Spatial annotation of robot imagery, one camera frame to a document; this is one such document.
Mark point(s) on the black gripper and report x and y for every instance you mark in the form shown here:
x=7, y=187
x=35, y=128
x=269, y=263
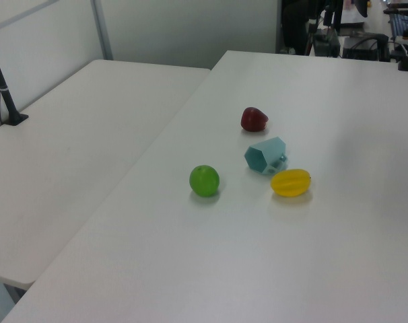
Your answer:
x=328, y=7

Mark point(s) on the light blue hexagonal mug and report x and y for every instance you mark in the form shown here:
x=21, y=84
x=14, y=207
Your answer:
x=258, y=157

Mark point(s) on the black vertical pole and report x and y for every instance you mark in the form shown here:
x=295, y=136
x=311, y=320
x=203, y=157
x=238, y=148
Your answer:
x=338, y=13

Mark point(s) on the black tripod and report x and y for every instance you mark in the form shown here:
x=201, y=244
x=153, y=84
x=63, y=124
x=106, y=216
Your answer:
x=311, y=37

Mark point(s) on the black office chair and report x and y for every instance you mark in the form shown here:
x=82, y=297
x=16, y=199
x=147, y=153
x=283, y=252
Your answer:
x=293, y=27

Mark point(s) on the black equipment box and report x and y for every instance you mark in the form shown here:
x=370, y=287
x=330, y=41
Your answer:
x=362, y=47

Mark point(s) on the dark keyboard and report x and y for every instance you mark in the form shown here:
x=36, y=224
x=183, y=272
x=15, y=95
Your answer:
x=401, y=23

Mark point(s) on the red apple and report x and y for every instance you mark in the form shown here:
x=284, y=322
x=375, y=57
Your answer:
x=252, y=119

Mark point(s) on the yellow starfruit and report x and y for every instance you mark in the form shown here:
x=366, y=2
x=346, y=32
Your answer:
x=289, y=183

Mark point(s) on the green apple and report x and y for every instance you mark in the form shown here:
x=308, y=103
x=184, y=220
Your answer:
x=204, y=180

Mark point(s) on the white side table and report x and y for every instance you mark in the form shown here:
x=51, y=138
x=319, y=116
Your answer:
x=56, y=161

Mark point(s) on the black pole with base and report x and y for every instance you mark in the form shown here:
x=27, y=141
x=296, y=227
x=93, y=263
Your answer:
x=2, y=87

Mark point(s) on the grey partition frame post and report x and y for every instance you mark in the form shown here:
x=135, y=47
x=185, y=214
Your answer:
x=102, y=28

